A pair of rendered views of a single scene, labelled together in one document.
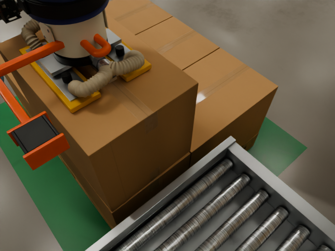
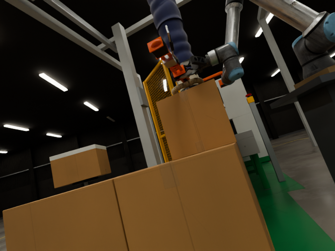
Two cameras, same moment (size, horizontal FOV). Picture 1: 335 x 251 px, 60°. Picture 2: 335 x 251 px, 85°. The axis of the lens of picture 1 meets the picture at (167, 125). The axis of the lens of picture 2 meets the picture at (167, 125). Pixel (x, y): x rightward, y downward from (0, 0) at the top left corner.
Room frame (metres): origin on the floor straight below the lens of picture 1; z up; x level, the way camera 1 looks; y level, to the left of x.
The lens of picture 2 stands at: (1.67, 1.32, 0.55)
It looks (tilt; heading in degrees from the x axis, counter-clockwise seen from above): 11 degrees up; 239
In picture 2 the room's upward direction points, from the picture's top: 16 degrees counter-clockwise
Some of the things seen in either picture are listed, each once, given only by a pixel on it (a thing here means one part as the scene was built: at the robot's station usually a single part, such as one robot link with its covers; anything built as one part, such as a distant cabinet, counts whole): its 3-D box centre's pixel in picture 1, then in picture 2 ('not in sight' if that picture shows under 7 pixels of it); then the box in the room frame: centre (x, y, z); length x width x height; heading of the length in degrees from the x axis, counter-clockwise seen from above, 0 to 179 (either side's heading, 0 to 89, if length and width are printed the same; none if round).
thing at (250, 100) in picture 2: not in sight; (264, 137); (-0.32, 0.00, 0.50); 0.07 x 0.07 x 1.00; 40
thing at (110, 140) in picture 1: (101, 102); (201, 124); (0.74, 0.25, 0.74); 0.60 x 0.40 x 0.40; 42
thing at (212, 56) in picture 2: not in sight; (212, 58); (0.78, 0.60, 1.08); 0.09 x 0.05 x 0.10; 41
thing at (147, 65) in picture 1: (108, 43); not in sight; (0.80, 0.20, 0.97); 0.34 x 0.10 x 0.05; 41
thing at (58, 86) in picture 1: (56, 68); not in sight; (0.67, 0.34, 0.97); 0.34 x 0.10 x 0.05; 41
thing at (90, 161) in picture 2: not in sight; (82, 165); (1.47, -1.50, 0.82); 0.60 x 0.40 x 0.40; 151
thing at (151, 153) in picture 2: not in sight; (138, 106); (0.53, -1.26, 1.50); 0.30 x 0.30 x 3.00; 40
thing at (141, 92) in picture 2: not in sight; (142, 97); (0.46, -1.18, 1.62); 0.20 x 0.05 x 0.30; 40
